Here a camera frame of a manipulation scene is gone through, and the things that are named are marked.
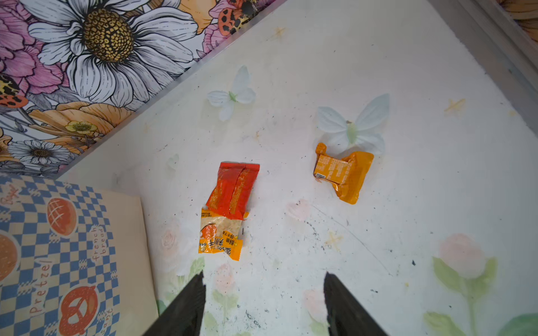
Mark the small orange white candy packet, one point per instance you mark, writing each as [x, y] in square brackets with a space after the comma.
[219, 234]

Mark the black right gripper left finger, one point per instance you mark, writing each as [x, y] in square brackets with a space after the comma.
[184, 316]

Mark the small orange snack packet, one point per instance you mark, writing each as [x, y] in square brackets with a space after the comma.
[346, 175]

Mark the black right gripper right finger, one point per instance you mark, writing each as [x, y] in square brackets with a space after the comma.
[345, 315]

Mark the blue checkered paper bag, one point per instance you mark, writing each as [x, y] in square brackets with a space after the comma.
[74, 260]

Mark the red snack packet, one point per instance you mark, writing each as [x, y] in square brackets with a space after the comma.
[230, 196]

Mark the floral table mat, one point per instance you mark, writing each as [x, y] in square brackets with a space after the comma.
[415, 269]

